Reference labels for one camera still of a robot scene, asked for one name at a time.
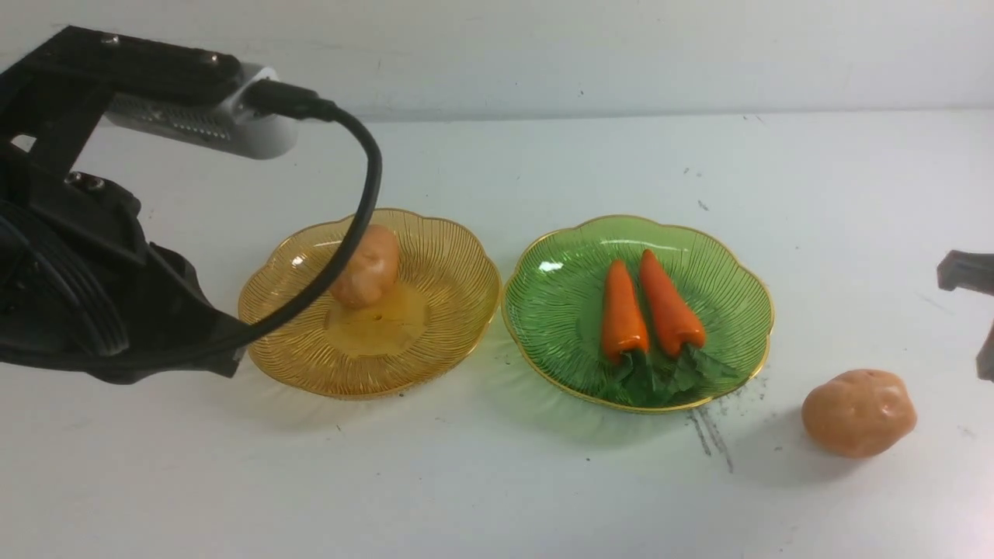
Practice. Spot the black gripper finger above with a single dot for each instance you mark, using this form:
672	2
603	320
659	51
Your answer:
971	271

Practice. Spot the amber ribbed plastic plate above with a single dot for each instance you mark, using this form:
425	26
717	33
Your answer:
447	292

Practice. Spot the toy carrot with green top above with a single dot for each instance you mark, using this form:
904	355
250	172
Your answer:
679	333

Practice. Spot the green ribbed plastic plate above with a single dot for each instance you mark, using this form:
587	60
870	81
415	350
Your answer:
552	306

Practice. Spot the toy carrot with green leaves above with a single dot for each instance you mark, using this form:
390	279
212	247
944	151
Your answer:
624	337

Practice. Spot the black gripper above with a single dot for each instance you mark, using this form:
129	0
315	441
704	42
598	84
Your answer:
83	290

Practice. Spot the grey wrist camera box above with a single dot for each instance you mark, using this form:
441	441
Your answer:
59	92

